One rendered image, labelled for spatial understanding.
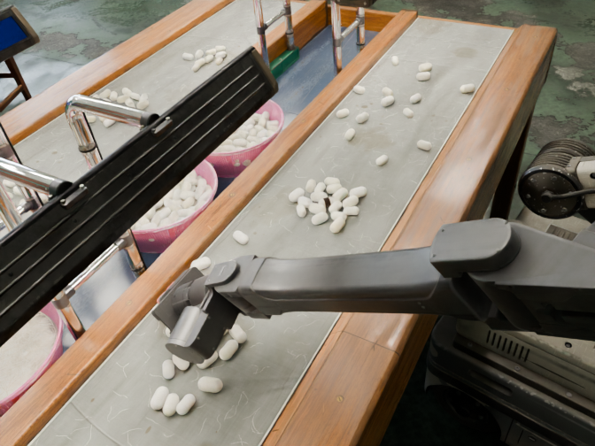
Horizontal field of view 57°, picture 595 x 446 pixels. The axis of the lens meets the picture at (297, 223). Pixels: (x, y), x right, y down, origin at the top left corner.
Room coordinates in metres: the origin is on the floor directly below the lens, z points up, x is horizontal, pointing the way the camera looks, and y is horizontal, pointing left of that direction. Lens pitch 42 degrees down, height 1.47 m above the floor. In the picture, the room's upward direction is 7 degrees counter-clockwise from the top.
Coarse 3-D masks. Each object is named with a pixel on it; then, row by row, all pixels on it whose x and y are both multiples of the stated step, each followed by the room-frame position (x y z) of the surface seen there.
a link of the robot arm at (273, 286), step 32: (448, 224) 0.33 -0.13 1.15; (480, 224) 0.31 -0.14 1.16; (256, 256) 0.50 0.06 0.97; (352, 256) 0.40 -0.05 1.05; (384, 256) 0.37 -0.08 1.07; (416, 256) 0.34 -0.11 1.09; (448, 256) 0.29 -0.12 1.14; (480, 256) 0.28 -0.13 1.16; (512, 256) 0.27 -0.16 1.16; (224, 288) 0.47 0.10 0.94; (256, 288) 0.44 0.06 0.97; (288, 288) 0.41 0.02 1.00; (320, 288) 0.38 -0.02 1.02; (352, 288) 0.35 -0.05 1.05; (384, 288) 0.33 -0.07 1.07; (416, 288) 0.31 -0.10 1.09; (448, 288) 0.29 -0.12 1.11; (480, 288) 0.30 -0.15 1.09; (480, 320) 0.28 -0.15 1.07
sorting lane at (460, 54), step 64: (384, 64) 1.42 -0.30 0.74; (448, 64) 1.38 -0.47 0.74; (320, 128) 1.13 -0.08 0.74; (384, 128) 1.09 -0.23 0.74; (448, 128) 1.06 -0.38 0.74; (384, 192) 0.86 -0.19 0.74; (320, 256) 0.70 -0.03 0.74; (256, 320) 0.57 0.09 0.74; (320, 320) 0.55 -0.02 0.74; (128, 384) 0.47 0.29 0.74; (192, 384) 0.46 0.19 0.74; (256, 384) 0.45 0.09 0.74
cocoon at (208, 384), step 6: (204, 378) 0.45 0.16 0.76; (210, 378) 0.45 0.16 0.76; (216, 378) 0.45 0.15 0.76; (198, 384) 0.45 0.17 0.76; (204, 384) 0.45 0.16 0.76; (210, 384) 0.44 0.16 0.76; (216, 384) 0.44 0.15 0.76; (222, 384) 0.45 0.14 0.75; (204, 390) 0.44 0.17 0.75; (210, 390) 0.44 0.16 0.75; (216, 390) 0.44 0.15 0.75
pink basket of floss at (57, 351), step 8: (48, 304) 0.65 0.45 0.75; (48, 312) 0.65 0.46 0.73; (56, 312) 0.62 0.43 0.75; (56, 320) 0.62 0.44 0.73; (56, 344) 0.54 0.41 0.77; (56, 352) 0.54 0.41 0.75; (48, 360) 0.51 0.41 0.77; (56, 360) 0.54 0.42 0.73; (40, 368) 0.50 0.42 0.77; (48, 368) 0.52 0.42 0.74; (32, 376) 0.49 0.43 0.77; (40, 376) 0.50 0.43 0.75; (24, 384) 0.47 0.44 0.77; (32, 384) 0.48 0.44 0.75; (16, 392) 0.46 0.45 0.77; (24, 392) 0.47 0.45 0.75; (8, 400) 0.45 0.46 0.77; (16, 400) 0.46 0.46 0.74; (0, 408) 0.45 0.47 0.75; (8, 408) 0.46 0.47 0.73; (0, 416) 0.45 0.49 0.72
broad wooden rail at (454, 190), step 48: (528, 48) 1.37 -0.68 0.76; (480, 96) 1.15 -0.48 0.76; (528, 96) 1.18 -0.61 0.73; (480, 144) 0.95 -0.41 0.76; (432, 192) 0.81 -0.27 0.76; (480, 192) 0.82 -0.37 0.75; (432, 240) 0.68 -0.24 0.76; (336, 336) 0.50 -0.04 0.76; (384, 336) 0.49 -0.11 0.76; (336, 384) 0.42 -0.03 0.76; (384, 384) 0.41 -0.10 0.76; (288, 432) 0.35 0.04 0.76; (336, 432) 0.35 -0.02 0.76; (384, 432) 0.42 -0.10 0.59
